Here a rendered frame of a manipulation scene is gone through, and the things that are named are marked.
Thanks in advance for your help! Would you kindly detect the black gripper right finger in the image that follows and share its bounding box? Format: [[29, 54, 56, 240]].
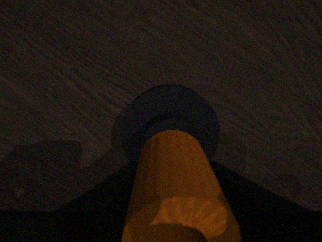
[[209, 162, 322, 242]]

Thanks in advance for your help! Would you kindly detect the orange knob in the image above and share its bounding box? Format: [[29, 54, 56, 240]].
[[121, 130, 241, 242]]

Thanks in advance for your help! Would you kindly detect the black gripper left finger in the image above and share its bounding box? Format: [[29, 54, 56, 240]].
[[0, 161, 138, 242]]

